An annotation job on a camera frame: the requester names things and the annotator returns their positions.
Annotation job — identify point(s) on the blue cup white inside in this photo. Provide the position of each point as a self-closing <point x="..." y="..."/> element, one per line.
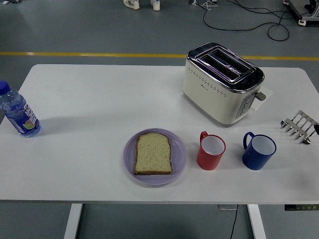
<point x="254" y="160"/>

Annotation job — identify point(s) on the slice of toast bread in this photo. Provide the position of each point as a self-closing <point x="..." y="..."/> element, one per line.
<point x="153" y="155"/>

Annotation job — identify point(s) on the red cup white inside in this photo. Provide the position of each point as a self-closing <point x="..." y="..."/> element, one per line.
<point x="208" y="161"/>

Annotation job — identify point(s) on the black desk control panel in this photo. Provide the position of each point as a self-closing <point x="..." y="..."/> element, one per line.
<point x="301" y="207"/>

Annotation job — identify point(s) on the purple round plate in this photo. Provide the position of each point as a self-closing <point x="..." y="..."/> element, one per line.
<point x="180" y="154"/>

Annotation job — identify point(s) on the cream chrome two-slot toaster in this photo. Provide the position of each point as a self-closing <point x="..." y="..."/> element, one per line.
<point x="211" y="99"/>

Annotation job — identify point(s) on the grey box under table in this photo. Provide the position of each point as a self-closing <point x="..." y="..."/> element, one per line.
<point x="225" y="207"/>

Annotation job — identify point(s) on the white paper sheet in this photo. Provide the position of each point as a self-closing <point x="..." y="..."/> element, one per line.
<point x="269" y="92"/>

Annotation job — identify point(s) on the person's white shoe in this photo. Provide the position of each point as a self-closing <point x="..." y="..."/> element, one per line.
<point x="132" y="3"/>
<point x="155" y="4"/>

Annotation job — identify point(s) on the white table leg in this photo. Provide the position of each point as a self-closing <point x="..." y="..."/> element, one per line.
<point x="258" y="221"/>
<point x="72" y="221"/>

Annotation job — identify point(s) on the clear water bottle blue cap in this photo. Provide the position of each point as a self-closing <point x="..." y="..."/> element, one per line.
<point x="17" y="112"/>

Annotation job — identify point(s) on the silver metal toast rack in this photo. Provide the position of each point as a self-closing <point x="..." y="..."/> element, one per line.
<point x="302" y="120"/>

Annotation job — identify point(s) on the grey wheeled equipment frame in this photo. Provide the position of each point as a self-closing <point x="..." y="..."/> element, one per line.
<point x="310" y="15"/>

